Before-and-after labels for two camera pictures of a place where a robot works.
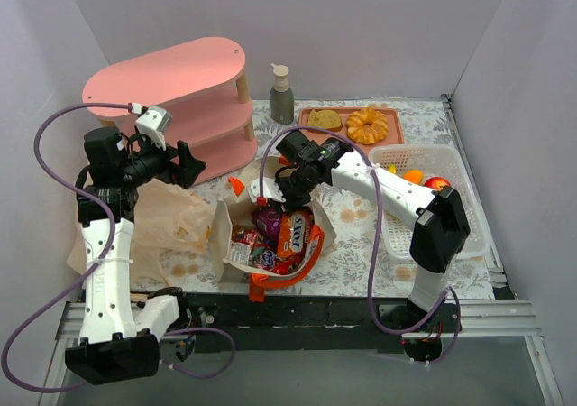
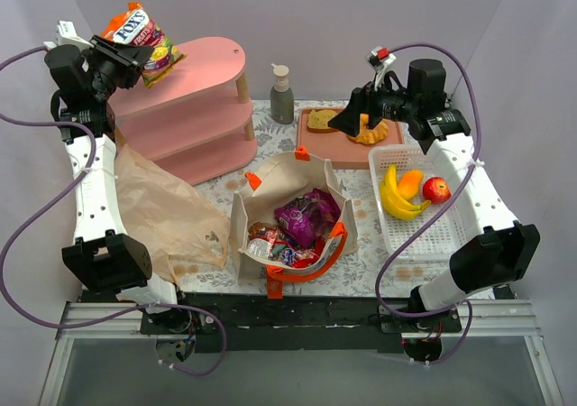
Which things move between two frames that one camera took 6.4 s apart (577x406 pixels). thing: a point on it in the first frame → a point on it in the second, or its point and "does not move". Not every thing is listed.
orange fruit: [415, 176] does not move
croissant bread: [366, 126] does not move
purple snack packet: [267, 223] → [307, 216]
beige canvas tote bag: [235, 205] → [259, 202]
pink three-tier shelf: [198, 87] does not move
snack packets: [261, 252] → [297, 237]
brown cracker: [324, 118] does not move
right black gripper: [291, 189] → [361, 106]
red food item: [436, 183] does not move
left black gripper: [175, 162] → [119, 52]
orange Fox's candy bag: [299, 235] → [136, 27]
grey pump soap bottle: [281, 100] does not move
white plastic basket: [444, 161] does not move
